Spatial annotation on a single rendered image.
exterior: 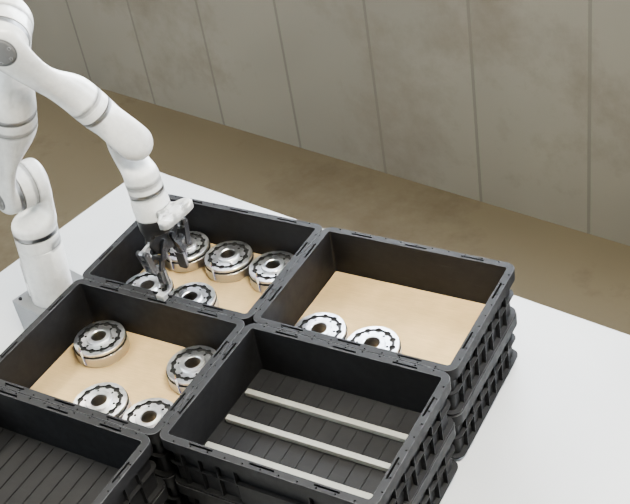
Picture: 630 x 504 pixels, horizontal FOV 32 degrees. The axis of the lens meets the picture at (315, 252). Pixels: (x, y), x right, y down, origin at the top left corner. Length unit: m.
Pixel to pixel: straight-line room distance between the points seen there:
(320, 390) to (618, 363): 0.58
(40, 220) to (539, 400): 1.04
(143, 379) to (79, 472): 0.23
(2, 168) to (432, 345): 0.87
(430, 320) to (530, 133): 1.53
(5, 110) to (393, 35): 1.85
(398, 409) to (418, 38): 1.88
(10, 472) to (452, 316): 0.85
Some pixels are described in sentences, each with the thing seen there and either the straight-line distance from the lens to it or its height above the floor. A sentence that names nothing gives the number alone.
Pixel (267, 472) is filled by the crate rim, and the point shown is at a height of 0.93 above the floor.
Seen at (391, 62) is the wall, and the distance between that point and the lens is 3.69.
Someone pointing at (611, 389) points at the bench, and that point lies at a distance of 2.11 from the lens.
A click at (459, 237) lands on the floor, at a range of 3.62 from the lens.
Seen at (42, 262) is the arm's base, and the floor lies 0.91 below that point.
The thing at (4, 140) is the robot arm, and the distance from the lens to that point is 2.08.
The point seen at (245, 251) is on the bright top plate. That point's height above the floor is 0.86.
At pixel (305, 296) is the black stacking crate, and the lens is 2.12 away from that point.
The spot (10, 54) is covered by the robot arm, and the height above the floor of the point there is 1.44.
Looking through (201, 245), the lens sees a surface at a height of 0.86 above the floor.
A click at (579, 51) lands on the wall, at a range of 3.28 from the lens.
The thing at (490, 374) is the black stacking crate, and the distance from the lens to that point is 2.04.
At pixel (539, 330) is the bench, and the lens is 2.22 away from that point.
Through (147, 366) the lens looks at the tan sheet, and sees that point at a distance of 2.10.
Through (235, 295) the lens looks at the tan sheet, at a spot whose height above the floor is 0.83.
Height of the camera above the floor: 2.20
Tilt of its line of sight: 37 degrees down
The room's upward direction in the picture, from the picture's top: 11 degrees counter-clockwise
